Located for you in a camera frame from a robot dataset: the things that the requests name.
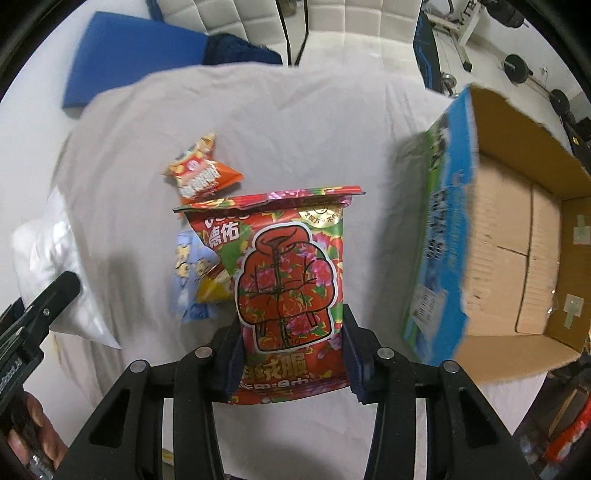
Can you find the dark blue cloth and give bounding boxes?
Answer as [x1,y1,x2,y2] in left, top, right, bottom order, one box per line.
[202,33,283,66]

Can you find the white tufted sofa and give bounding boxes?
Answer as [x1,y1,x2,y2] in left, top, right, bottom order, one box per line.
[147,0,422,68]

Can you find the black barbell weights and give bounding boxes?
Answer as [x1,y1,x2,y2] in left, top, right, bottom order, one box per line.
[502,54,576,126]

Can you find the white plastic bag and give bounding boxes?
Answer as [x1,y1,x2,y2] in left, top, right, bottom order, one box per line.
[11,188,120,349]

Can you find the red floral snack bag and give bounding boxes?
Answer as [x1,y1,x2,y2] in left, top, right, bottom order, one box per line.
[179,186,363,405]

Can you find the blue cushion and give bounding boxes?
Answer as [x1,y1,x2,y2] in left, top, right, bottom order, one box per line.
[62,11,208,109]

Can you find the yellow snack bag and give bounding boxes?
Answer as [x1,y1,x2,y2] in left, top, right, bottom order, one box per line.
[197,265,233,303]

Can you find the orange panda snack bag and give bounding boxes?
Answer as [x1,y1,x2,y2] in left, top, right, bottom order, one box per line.
[163,132,243,204]

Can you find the left hand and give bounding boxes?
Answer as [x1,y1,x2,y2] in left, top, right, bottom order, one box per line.
[7,392,68,470]

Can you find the light blue tissue pack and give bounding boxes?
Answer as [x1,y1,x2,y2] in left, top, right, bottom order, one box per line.
[171,230,218,324]

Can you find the blue green cardboard box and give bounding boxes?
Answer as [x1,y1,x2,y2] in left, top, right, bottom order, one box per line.
[401,85,590,383]

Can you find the white table cloth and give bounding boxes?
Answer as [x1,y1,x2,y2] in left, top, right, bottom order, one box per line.
[45,62,548,480]

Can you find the blue board by sofa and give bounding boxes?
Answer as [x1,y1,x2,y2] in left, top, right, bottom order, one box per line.
[413,11,444,93]

